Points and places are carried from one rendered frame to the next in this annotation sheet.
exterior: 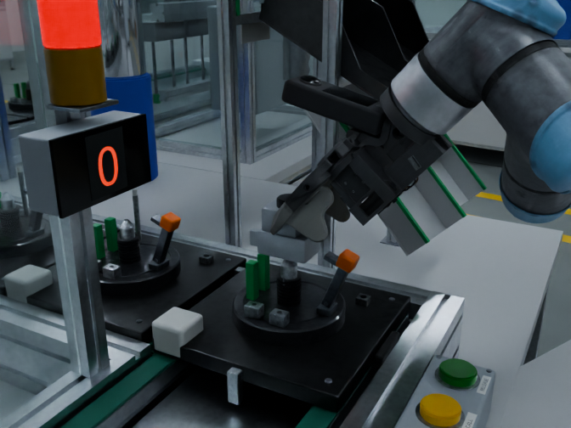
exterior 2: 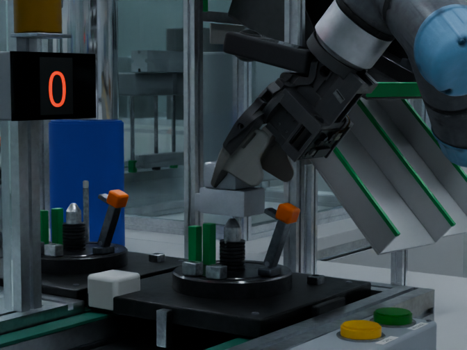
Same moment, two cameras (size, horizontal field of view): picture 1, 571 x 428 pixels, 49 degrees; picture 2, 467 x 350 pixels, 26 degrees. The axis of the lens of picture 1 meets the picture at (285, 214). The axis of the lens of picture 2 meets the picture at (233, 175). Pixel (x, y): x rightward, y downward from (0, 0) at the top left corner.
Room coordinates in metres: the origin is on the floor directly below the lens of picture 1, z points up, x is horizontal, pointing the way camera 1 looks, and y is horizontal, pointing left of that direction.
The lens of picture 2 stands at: (-0.47, -0.15, 1.21)
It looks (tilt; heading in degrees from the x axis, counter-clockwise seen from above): 5 degrees down; 7
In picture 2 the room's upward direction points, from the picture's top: straight up
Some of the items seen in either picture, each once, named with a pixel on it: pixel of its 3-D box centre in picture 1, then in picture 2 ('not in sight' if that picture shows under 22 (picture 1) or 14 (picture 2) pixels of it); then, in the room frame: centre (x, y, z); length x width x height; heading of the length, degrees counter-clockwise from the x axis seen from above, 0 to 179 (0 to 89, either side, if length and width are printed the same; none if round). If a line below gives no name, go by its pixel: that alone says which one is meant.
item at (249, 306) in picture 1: (254, 309); (192, 268); (0.65, 0.04, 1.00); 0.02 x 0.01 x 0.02; 62
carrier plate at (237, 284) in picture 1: (288, 321); (232, 294); (0.69, 0.00, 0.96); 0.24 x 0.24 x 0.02; 62
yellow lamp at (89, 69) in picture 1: (76, 74); (37, 10); (0.58, 0.19, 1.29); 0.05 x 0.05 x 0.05
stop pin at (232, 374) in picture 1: (234, 385); (164, 328); (0.58, 0.06, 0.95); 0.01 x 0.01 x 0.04; 62
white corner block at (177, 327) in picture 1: (178, 332); (113, 290); (0.65, 0.13, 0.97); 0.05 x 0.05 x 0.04; 62
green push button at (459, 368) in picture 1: (457, 375); (392, 320); (0.57, -0.19, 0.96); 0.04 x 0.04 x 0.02
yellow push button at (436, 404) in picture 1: (439, 413); (361, 334); (0.51, -0.15, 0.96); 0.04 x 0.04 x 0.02
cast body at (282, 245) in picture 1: (281, 223); (225, 182); (0.69, 0.00, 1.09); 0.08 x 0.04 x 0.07; 62
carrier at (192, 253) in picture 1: (127, 244); (73, 232); (0.81, 0.22, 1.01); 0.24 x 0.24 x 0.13; 62
